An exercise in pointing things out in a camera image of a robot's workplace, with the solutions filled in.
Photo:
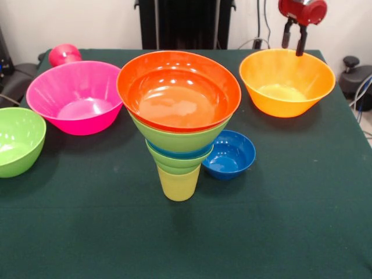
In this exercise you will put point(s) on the small green plastic bowl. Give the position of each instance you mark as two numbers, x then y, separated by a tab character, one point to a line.
177	164

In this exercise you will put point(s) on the red plastic cup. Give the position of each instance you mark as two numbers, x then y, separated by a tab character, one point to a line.
64	55

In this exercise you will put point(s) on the black computer tower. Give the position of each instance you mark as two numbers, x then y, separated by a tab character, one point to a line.
4	58

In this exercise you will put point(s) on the black power adapter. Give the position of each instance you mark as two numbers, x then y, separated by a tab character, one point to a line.
257	43

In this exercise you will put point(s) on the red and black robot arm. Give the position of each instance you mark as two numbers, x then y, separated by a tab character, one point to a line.
307	1

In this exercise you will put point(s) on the large pink plastic bowl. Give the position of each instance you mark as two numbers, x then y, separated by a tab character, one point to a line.
72	98

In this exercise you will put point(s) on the light blue plastic bowl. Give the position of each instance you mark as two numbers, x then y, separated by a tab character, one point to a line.
180	154

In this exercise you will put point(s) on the large orange plastic bowl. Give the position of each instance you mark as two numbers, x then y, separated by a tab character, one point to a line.
287	81

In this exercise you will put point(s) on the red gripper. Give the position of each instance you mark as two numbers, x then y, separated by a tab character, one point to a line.
308	13

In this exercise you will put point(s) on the dark blue plastic bowl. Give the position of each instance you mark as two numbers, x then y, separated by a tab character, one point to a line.
229	162

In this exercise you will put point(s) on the yellow plastic cup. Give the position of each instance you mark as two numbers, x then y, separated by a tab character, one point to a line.
178	187

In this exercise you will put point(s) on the large green plastic bowl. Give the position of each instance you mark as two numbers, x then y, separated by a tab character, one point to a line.
17	145
180	141

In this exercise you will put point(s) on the red-orange plastic bowl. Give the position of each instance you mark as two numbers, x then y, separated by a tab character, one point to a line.
180	96

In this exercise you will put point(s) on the dark green tablecloth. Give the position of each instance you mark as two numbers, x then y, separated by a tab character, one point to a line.
116	232

